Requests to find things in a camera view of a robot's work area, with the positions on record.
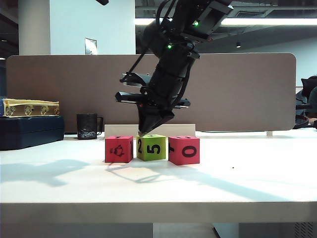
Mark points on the yellow patterned box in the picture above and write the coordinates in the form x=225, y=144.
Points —
x=29, y=109

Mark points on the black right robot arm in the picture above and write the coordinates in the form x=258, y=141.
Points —
x=173, y=69

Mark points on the dark blue case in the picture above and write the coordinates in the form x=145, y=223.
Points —
x=29, y=131

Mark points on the small black ceiling lamp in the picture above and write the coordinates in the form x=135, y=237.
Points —
x=237, y=45

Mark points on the pink block with 0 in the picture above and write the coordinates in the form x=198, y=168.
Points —
x=184, y=151

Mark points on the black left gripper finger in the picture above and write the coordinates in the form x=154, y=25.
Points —
x=103, y=2

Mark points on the white divider foot bracket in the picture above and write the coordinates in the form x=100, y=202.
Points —
x=269, y=134

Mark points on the silver wall plaque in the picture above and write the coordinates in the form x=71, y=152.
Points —
x=90, y=46

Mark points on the brown desk divider panel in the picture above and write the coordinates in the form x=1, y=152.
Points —
x=74, y=86

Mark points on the green block with 5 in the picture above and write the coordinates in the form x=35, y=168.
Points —
x=153, y=148

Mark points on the grey vented under-desk panel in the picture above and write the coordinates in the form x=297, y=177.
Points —
x=277, y=230

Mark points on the black office chair headrest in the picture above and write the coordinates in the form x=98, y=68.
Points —
x=307, y=85

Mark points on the black mug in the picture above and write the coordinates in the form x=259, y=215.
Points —
x=86, y=126

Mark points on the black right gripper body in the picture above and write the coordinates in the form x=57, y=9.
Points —
x=128, y=96

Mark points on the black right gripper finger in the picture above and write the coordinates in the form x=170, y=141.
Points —
x=146, y=117
x=162, y=120

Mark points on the seated person in background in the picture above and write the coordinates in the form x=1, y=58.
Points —
x=301, y=101

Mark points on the pink block with 1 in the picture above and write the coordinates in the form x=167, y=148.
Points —
x=117, y=150

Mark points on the long ceiling light strip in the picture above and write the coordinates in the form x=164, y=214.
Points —
x=272, y=21

